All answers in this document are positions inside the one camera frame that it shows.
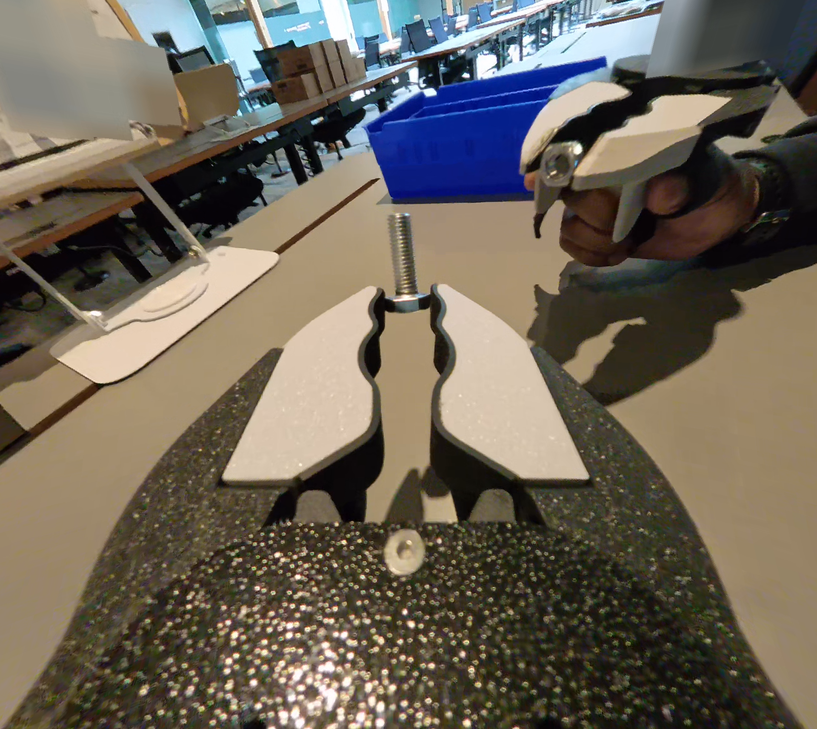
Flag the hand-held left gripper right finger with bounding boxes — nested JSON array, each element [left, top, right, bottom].
[[429, 283, 589, 487]]

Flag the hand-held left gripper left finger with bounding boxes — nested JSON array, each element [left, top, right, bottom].
[[221, 285, 387, 490]]

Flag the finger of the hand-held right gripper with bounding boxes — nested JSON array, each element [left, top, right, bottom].
[[571, 94, 731, 243], [520, 83, 633, 237]]

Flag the silver hex nut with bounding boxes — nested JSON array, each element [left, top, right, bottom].
[[543, 142, 585, 185]]

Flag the silver hex bolt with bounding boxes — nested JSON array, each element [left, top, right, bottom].
[[385, 213, 435, 314]]

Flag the person's right forearm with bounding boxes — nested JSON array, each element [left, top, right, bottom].
[[728, 116, 817, 260]]

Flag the person's right hand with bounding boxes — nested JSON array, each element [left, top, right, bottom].
[[525, 145, 763, 268]]

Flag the blue plastic bin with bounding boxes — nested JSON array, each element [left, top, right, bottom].
[[365, 83, 563, 201], [424, 57, 608, 107]]

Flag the long wooden desk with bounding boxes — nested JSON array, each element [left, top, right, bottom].
[[0, 60, 419, 270], [402, 0, 606, 90]]

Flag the row of blue office chairs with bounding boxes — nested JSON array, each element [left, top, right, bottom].
[[364, 0, 540, 56]]

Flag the wristwatch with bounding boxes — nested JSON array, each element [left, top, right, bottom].
[[742, 207, 794, 246]]

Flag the white document stand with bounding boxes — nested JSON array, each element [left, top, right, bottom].
[[0, 119, 280, 385]]

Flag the stack of cardboard boxes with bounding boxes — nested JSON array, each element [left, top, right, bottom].
[[271, 38, 368, 104]]

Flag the tan cardboard panel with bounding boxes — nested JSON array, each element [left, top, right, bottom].
[[172, 63, 241, 130]]

